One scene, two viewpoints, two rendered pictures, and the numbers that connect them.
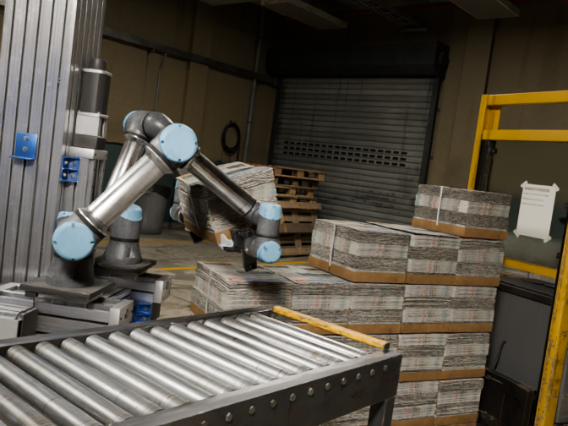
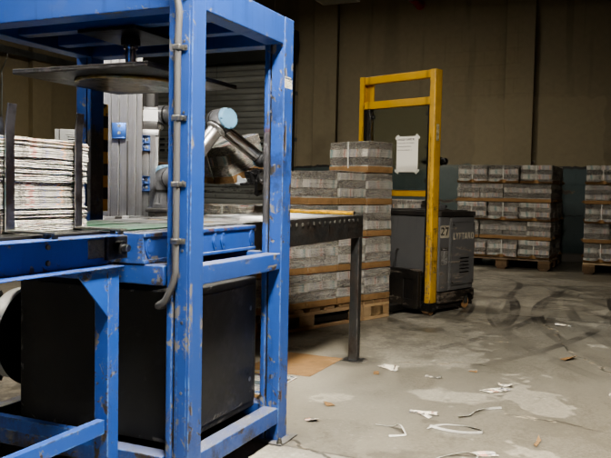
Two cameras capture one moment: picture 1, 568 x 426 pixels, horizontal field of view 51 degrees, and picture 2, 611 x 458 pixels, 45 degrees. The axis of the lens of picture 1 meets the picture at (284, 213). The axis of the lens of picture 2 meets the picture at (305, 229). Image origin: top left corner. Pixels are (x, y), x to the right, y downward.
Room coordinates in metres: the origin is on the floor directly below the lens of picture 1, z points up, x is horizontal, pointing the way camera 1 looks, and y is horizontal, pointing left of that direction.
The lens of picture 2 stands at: (-2.15, 1.07, 0.93)
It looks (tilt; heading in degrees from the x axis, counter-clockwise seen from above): 3 degrees down; 344
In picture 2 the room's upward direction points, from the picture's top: 1 degrees clockwise
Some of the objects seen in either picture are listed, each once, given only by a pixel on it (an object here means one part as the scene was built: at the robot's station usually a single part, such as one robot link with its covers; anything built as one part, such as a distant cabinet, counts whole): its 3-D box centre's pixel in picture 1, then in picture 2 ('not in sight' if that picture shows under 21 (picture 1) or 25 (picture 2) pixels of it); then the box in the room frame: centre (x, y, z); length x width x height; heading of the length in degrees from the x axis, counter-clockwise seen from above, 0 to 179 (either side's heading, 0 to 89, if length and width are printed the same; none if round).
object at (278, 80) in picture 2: not in sight; (275, 232); (0.50, 0.40, 0.77); 0.09 x 0.09 x 1.55; 49
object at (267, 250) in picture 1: (265, 249); not in sight; (1.98, 0.05, 1.00); 0.11 x 0.08 x 0.09; 27
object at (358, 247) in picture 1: (357, 249); (303, 187); (2.77, -0.36, 0.95); 0.38 x 0.29 x 0.23; 29
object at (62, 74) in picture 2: not in sight; (130, 81); (0.56, 0.93, 1.30); 0.55 x 0.55 x 0.03; 49
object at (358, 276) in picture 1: (355, 268); (303, 200); (2.76, -0.36, 0.86); 0.38 x 0.29 x 0.04; 29
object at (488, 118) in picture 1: (469, 244); (365, 185); (3.54, -1.11, 0.97); 0.09 x 0.09 x 1.75; 28
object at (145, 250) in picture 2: not in sight; (129, 237); (0.56, 0.93, 0.75); 0.70 x 0.65 x 0.10; 139
